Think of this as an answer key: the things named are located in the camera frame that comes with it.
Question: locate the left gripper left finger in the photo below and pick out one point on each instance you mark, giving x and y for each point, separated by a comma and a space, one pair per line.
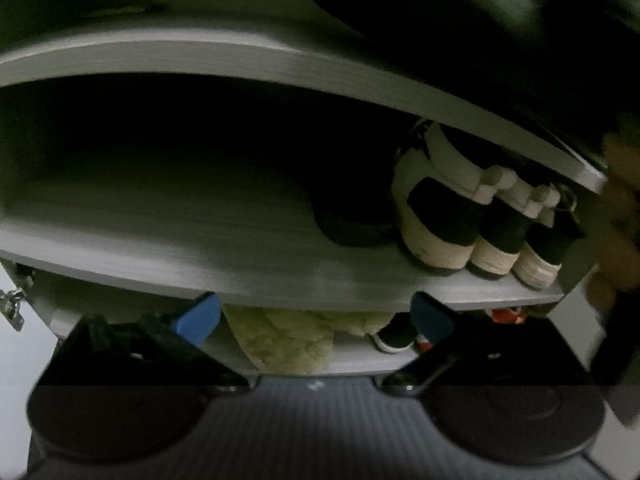
180, 335

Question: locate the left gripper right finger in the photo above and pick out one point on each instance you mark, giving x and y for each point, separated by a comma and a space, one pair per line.
454, 335

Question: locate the person's left hand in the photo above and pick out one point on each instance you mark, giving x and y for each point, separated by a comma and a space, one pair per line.
618, 250

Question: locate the black white-trim shoe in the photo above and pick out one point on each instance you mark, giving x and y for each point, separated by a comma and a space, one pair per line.
397, 336

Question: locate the red white sneaker left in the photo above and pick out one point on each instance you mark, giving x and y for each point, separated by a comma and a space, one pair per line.
512, 315

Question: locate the green fuzzy slippers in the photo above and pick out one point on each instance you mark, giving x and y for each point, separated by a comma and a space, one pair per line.
296, 342

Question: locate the black espadrille sneaker right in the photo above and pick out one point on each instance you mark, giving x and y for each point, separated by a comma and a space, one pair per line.
504, 225

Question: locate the black espadrille sneaker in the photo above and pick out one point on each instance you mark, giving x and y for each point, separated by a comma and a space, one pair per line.
504, 225
440, 195

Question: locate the black white-soled sneaker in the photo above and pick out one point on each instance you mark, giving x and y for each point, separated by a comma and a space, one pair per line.
548, 240

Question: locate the black espadrille sneaker left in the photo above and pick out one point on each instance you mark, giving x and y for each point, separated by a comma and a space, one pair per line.
440, 195

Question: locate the dark shoe on shelf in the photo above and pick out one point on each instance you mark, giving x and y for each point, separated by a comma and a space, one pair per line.
355, 208

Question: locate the metal door hinge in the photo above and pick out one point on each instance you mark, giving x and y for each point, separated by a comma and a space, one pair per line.
14, 287

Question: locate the grey shoe cabinet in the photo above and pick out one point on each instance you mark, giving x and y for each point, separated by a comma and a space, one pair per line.
171, 146

